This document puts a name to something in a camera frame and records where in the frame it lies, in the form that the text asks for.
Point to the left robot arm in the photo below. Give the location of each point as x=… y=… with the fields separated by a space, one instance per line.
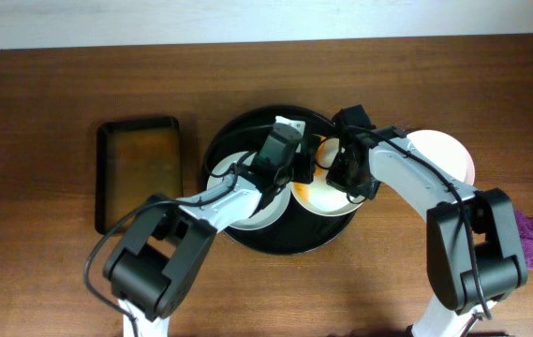
x=152 y=268

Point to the white plate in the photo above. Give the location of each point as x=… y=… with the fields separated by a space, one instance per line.
x=446 y=152
x=322 y=199

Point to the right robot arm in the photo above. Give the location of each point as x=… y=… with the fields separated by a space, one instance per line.
x=474 y=255

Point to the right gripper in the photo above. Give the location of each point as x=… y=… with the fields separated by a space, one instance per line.
x=342 y=173

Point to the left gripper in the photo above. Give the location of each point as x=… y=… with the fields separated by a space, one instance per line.
x=304 y=159

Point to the rectangular black tray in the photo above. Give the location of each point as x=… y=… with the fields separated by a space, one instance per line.
x=135 y=158

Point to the grey plate with sauce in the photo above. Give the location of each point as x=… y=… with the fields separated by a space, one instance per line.
x=264 y=217

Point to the green orange sponge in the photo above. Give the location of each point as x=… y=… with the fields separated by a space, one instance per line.
x=325 y=155

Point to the round black tray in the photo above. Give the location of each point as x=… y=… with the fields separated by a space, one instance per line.
x=297 y=230

